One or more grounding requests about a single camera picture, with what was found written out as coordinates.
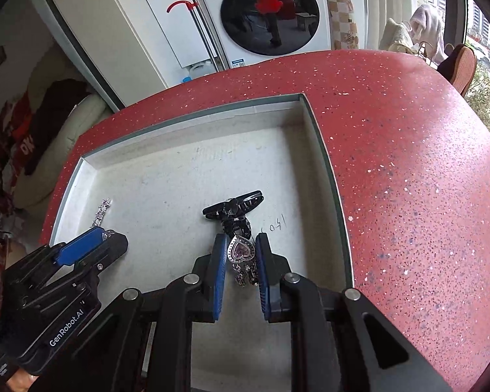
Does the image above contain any red-handled mop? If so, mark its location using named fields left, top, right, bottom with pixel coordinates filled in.
left=166, top=0, right=225, bottom=72

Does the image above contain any checkered hanging cloth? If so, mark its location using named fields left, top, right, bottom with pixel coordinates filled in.
left=322, top=0, right=360, bottom=50

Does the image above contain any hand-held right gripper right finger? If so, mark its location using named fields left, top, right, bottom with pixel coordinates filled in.
left=254, top=233, right=454, bottom=392

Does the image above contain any cream sofa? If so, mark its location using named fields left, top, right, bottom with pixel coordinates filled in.
left=14, top=45, right=109, bottom=209

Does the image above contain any orange woven chair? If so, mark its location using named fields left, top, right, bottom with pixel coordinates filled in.
left=437, top=44, right=478, bottom=98

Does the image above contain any silver chain bracelet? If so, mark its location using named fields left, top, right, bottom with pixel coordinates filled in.
left=90, top=198, right=115, bottom=237

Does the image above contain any dark clothes pile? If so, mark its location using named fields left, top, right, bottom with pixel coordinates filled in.
left=24, top=79, right=91, bottom=172

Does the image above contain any gold metal rack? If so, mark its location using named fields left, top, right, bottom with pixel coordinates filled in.
left=414, top=40, right=438, bottom=65

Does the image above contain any black hair claw clip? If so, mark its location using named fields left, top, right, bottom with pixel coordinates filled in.
left=202, top=190, right=265, bottom=224

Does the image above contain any white plastic bottle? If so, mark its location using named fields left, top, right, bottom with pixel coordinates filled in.
left=182, top=62, right=215, bottom=85

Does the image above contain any red printed cloth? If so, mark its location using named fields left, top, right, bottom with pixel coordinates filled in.
left=0, top=90, right=37, bottom=213

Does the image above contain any grey shallow tray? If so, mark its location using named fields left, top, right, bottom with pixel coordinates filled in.
left=49, top=93, right=355, bottom=392

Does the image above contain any pink fluffy blanket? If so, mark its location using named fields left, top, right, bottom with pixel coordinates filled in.
left=410, top=4, right=449, bottom=64

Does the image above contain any white front-load washing machine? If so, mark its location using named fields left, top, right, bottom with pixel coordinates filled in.
left=188, top=0, right=331, bottom=70

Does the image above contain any cream cushion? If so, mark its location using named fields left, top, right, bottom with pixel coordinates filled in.
left=382, top=18, right=417, bottom=54

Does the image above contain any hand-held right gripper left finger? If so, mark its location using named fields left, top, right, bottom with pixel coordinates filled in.
left=37, top=233, right=231, bottom=392

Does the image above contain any person's left hand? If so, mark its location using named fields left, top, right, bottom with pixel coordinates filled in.
left=8, top=369, right=39, bottom=391

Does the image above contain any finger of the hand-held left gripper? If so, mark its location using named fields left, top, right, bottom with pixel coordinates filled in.
left=37, top=232, right=129, bottom=295
left=4, top=228, right=112, bottom=290

